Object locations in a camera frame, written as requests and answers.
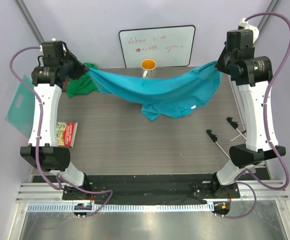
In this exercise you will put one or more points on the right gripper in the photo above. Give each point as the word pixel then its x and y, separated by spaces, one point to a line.
pixel 219 64

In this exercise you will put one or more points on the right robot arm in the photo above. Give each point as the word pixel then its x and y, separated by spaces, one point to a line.
pixel 252 76

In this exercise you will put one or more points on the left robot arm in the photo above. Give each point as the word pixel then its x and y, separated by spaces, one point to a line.
pixel 42 151

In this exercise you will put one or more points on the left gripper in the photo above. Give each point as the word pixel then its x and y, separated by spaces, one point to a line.
pixel 81 68

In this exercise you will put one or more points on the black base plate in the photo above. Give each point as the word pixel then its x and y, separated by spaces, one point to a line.
pixel 157 189

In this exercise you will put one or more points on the whiteboard with red writing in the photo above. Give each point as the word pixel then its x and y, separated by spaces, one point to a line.
pixel 169 46

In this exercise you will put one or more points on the red book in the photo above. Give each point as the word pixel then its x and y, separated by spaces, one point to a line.
pixel 66 133

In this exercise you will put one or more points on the blue t shirt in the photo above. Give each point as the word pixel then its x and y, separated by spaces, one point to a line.
pixel 174 97

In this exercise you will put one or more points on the teal plastic cutting board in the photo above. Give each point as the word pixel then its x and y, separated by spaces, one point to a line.
pixel 21 111

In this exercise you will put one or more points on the brown flat pad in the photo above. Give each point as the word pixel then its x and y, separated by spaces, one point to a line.
pixel 65 84

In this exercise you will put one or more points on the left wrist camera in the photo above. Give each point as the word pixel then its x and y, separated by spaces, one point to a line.
pixel 53 49

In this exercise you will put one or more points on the green t shirt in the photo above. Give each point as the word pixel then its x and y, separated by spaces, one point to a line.
pixel 82 86

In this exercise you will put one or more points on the white mug orange inside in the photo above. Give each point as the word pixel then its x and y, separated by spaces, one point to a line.
pixel 148 68

